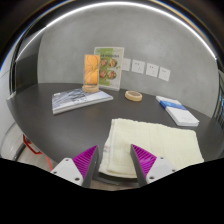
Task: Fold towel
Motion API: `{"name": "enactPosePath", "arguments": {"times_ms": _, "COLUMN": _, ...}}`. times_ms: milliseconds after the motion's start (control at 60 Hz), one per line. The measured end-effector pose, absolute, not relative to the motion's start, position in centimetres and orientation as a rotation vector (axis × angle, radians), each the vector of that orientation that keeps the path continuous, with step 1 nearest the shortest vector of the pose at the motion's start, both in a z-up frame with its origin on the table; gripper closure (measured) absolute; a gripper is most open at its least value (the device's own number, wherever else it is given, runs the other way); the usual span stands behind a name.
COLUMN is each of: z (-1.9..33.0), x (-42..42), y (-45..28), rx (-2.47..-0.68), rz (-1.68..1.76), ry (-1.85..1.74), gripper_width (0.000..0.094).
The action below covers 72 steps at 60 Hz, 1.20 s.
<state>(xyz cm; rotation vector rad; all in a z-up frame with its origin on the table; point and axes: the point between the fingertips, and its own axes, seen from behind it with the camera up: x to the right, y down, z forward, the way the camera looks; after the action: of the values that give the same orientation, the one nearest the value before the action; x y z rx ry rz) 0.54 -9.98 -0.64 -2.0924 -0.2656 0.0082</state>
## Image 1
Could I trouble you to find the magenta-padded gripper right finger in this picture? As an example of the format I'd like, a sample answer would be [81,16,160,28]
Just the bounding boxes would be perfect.
[129,143,177,188]

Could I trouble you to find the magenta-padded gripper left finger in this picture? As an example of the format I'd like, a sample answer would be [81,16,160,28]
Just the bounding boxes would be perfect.
[50,144,100,189]

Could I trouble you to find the cream towel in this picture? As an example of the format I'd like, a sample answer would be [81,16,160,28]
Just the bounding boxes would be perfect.
[98,117,205,179]

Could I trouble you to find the grey magazine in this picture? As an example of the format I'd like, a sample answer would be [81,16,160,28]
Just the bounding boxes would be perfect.
[51,87,114,116]

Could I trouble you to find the round wooden coaster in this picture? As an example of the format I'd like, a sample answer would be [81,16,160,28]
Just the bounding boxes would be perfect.
[124,90,143,102]

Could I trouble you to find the orange sign on wooden base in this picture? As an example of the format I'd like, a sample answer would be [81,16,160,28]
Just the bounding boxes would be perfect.
[81,53,101,94]

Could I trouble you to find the green menu stand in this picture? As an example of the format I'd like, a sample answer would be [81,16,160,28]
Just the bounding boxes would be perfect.
[93,46,125,92]

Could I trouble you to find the white ceiling light strip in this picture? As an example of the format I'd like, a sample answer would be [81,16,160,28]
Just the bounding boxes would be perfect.
[14,1,218,62]

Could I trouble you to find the white wall socket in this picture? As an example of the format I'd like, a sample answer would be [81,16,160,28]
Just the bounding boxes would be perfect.
[121,58,132,72]
[157,66,171,82]
[145,62,160,79]
[131,59,146,75]

